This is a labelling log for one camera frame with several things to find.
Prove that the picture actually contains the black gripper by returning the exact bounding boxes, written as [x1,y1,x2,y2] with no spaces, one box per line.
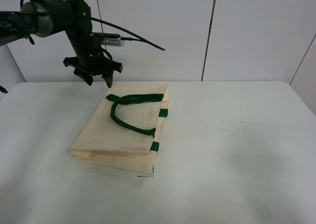
[63,29,123,88]

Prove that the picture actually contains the cream linen bag green handles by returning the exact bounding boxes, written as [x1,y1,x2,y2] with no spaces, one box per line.
[68,84,169,177]

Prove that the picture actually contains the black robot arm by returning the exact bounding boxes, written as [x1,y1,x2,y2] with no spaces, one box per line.
[0,0,122,87]

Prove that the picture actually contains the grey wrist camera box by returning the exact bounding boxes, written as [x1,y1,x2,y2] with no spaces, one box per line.
[91,33,125,47]

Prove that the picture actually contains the black cable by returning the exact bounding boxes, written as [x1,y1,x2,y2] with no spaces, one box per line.
[90,16,166,51]

